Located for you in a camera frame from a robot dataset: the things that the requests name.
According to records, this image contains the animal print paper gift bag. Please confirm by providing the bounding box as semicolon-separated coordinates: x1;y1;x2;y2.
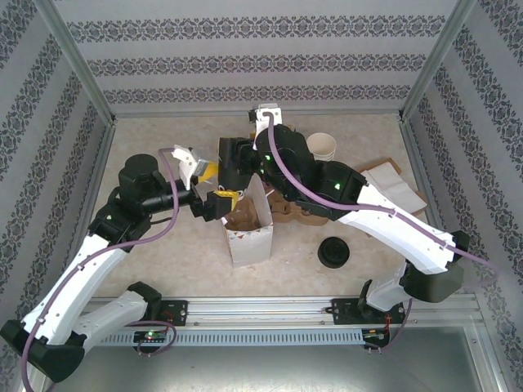
220;175;274;270

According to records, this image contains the white paper napkin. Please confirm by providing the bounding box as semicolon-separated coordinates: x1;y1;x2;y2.
361;163;426;213

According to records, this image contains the stack of white paper cups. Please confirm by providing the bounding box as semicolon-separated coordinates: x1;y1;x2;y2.
306;132;338;163

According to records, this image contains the brown pulp cup carrier stack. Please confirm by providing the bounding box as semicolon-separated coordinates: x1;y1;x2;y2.
267;191;328;225

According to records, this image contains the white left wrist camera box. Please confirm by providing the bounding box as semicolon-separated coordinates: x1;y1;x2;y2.
170;144;208;192

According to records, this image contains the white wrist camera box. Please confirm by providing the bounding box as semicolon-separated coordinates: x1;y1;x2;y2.
170;144;208;192
248;104;284;140

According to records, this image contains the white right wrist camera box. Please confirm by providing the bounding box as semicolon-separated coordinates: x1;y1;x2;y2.
248;104;284;140

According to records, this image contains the aluminium frame back rail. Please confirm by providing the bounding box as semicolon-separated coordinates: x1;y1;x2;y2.
112;109;404;120

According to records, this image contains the aluminium mounting rail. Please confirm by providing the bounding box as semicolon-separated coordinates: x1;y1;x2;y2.
81;296;479;327

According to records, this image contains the aluminium frame side rail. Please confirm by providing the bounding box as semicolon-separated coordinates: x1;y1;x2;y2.
398;116;503;392

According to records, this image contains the aluminium frame corner post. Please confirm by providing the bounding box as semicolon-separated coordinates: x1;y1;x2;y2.
398;0;477;122
34;0;118;123

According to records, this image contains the perforated white cable duct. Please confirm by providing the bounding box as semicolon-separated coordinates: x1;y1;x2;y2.
101;328;393;348

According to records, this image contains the grey metal base plate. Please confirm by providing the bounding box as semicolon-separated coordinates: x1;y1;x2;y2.
24;346;498;392

